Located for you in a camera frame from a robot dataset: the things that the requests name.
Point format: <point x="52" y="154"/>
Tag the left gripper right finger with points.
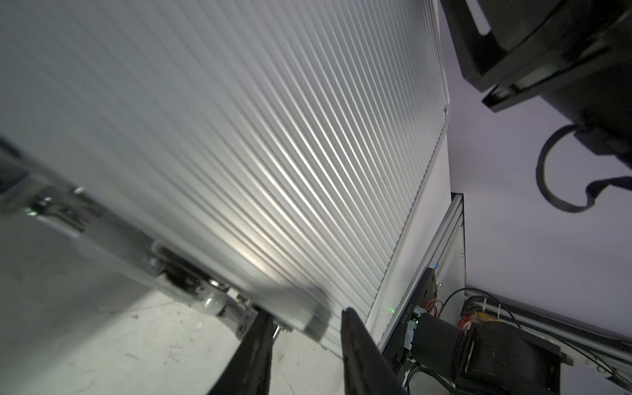
<point x="365" y="369"/>

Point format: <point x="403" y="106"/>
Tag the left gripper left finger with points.
<point x="250" y="369"/>

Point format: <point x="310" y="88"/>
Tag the silver aluminium poker case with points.
<point x="280" y="144"/>

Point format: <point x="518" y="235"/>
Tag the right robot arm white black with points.
<point x="576" y="55"/>

